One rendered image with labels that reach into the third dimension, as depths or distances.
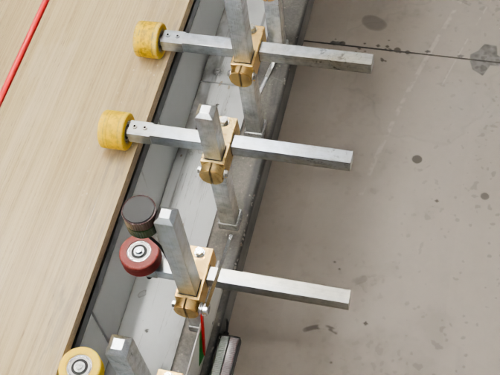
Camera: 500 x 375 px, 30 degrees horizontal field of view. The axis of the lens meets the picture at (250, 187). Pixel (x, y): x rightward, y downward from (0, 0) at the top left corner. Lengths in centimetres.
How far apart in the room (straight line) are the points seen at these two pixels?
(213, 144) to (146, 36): 37
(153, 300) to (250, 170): 37
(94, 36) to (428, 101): 132
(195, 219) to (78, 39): 49
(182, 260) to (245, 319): 107
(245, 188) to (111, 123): 37
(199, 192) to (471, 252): 96
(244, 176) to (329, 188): 83
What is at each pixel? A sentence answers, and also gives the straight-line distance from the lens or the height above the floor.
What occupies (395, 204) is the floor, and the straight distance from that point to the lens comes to 290.
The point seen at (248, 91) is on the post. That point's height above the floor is 88.
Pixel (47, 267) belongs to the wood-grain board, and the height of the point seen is 90.
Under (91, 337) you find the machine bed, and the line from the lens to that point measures 194.
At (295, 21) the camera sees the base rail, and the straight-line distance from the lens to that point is 242.
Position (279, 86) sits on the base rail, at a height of 70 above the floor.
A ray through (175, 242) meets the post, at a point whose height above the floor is 108.
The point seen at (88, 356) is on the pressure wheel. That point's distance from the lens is 176.
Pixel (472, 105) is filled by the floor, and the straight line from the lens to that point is 314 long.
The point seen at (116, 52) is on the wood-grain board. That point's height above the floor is 90.
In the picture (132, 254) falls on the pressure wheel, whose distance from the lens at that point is 184.
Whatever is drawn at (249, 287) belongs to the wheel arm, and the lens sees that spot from 182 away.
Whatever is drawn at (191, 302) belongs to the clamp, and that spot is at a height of 87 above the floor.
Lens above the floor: 248
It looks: 57 degrees down
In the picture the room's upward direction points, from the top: 10 degrees counter-clockwise
